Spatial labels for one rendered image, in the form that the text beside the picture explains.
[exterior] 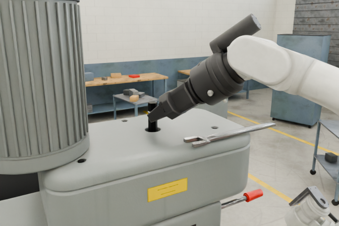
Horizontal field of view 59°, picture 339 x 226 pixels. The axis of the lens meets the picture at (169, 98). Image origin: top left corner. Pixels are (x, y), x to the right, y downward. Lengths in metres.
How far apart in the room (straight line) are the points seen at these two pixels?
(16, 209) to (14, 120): 0.25
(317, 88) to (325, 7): 8.86
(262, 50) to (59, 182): 0.40
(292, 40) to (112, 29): 4.06
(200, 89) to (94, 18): 6.83
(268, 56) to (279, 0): 9.98
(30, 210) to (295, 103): 6.39
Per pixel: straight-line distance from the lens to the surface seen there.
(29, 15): 0.50
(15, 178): 0.99
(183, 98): 0.59
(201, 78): 0.57
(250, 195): 0.82
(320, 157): 4.74
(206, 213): 0.73
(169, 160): 0.59
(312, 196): 0.91
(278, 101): 6.94
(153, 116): 0.65
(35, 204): 0.72
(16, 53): 0.50
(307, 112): 6.79
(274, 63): 0.50
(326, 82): 0.52
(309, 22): 9.61
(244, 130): 0.69
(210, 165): 0.65
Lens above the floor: 2.13
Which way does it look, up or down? 14 degrees down
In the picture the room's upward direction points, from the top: straight up
